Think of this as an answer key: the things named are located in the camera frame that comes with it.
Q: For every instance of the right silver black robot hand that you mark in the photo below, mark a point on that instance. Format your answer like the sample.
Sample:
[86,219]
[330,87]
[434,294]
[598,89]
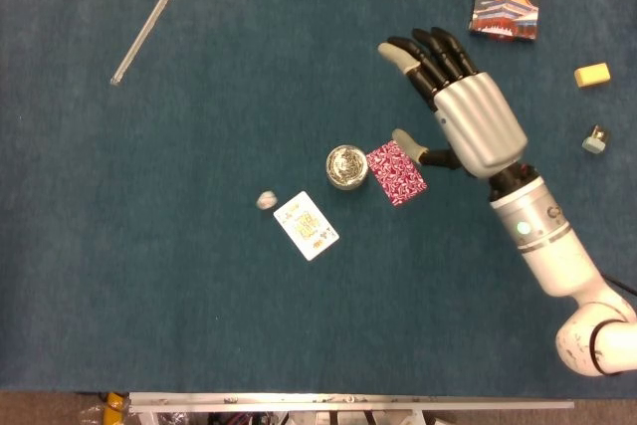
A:
[478,116]

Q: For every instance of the small white die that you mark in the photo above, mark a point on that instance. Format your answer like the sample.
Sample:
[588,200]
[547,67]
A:
[266,199]

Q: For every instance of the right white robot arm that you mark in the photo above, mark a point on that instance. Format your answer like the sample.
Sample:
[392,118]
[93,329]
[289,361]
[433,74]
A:
[557,256]

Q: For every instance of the red patterned playing card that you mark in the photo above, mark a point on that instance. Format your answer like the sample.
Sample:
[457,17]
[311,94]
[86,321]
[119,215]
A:
[396,176]

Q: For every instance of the yellow mahjong tile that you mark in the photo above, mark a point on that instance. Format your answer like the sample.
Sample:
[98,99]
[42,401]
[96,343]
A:
[592,74]

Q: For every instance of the white face playing card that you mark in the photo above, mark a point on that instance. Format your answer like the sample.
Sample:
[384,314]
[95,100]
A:
[306,225]

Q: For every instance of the green felt table mat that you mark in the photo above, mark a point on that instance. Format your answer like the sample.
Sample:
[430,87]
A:
[199,295]

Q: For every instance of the yellow tool below table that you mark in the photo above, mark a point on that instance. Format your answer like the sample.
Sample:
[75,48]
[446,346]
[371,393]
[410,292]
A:
[113,407]

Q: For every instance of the white aluminium frame rail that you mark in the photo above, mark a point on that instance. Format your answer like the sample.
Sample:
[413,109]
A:
[348,402]

